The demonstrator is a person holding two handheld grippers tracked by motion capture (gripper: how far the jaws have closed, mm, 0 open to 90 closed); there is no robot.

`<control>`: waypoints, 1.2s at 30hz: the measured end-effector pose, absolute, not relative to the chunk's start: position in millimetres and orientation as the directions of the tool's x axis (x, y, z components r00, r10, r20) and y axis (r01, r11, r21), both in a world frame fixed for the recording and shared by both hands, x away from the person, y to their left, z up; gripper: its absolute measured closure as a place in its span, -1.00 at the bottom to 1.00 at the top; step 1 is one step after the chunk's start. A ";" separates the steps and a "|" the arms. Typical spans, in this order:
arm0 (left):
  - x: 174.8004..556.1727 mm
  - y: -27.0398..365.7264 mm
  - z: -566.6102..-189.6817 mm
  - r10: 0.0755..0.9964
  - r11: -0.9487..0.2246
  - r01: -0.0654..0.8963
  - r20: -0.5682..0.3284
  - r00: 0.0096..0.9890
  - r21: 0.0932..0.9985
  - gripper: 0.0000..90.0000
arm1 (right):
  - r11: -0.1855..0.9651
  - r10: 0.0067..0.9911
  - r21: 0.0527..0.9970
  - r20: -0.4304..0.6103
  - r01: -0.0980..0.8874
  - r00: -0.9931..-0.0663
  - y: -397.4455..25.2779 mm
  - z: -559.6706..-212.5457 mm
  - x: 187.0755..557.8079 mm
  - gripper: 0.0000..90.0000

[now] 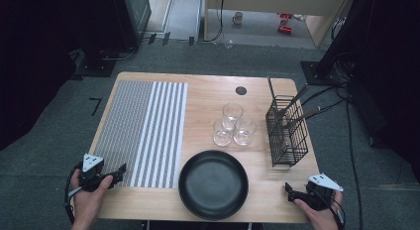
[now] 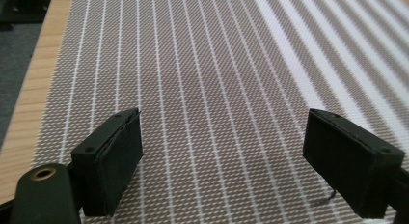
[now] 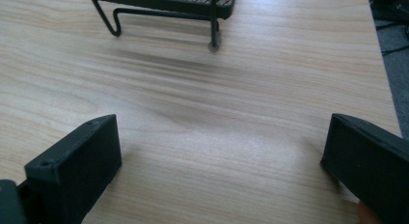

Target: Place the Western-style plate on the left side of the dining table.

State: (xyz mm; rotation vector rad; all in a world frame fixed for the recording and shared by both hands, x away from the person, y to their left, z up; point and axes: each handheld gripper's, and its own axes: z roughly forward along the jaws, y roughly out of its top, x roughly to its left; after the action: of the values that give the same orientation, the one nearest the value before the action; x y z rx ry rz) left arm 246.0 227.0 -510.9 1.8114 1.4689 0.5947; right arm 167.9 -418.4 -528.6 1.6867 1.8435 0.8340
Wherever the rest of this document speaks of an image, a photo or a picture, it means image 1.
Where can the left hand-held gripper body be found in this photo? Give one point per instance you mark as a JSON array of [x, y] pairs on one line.
[[94, 177]]

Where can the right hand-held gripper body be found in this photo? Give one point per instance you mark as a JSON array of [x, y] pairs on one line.
[[320, 195]]

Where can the black plate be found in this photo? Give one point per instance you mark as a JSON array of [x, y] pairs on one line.
[[213, 185]]

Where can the clear drinking glass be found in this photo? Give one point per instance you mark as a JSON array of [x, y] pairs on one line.
[[222, 137], [232, 111], [245, 132]]

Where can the person's right hand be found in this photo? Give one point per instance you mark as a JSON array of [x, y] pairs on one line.
[[325, 218]]

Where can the person's left hand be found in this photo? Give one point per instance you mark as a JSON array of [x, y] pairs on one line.
[[85, 205]]

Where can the grey striped placemat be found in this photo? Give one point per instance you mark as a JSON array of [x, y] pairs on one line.
[[145, 124]]

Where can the black stand base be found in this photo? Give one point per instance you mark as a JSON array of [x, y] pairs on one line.
[[95, 67], [313, 73]]

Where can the black round table grommet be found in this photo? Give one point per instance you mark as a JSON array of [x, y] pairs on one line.
[[241, 90]]

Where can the black curtain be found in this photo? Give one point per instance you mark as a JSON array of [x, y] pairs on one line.
[[33, 58], [389, 74]]

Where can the black tape strip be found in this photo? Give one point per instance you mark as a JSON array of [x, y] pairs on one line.
[[166, 38], [191, 41]]

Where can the dark metal cabinet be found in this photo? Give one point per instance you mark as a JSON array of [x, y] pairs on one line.
[[138, 12]]

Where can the clear round glass object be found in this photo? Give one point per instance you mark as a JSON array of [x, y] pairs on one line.
[[229, 44]]

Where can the red object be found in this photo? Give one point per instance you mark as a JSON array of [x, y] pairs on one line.
[[285, 17], [285, 29]]

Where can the small white object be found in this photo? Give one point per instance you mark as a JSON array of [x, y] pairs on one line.
[[298, 17]]

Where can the beige mug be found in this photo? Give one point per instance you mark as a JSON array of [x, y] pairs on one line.
[[237, 18]]

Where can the beige wooden cabinet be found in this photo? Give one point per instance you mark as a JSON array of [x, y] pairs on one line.
[[264, 0]]

